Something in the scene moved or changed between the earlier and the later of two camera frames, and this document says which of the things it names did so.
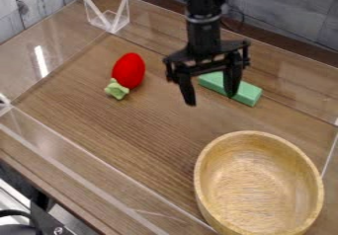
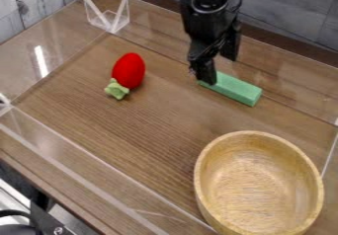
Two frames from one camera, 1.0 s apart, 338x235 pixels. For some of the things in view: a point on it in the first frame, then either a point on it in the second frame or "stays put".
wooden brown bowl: (258, 185) stays put
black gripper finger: (182, 76) to (203, 67)
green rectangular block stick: (247, 93) stays put
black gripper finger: (232, 72) to (230, 47)
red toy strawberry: (127, 73) stays put
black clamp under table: (45, 223) stays put
